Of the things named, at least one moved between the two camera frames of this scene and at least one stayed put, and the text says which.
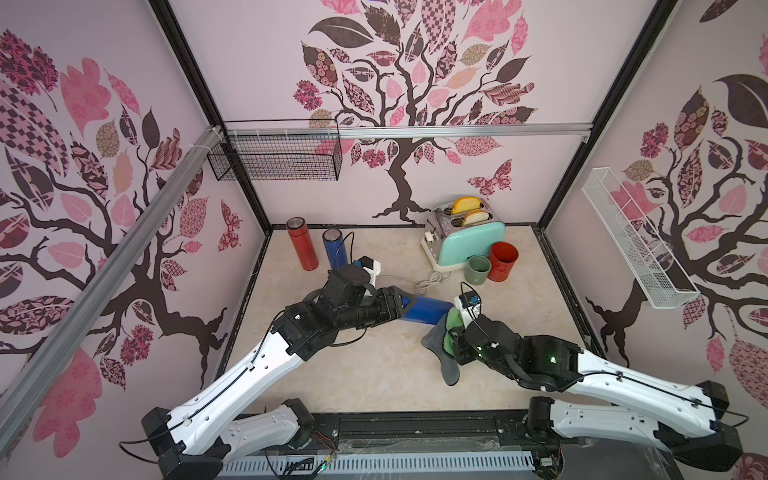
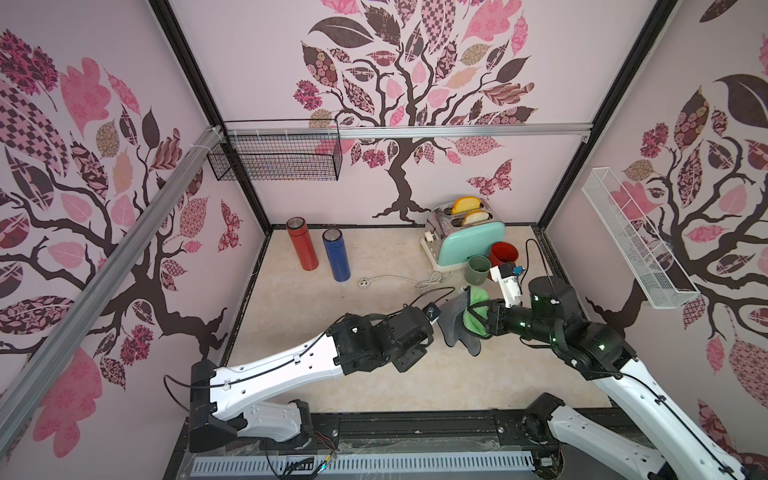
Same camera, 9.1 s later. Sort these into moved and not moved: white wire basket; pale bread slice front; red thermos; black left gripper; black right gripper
Moved: black right gripper; black left gripper
Not moved: white wire basket; pale bread slice front; red thermos
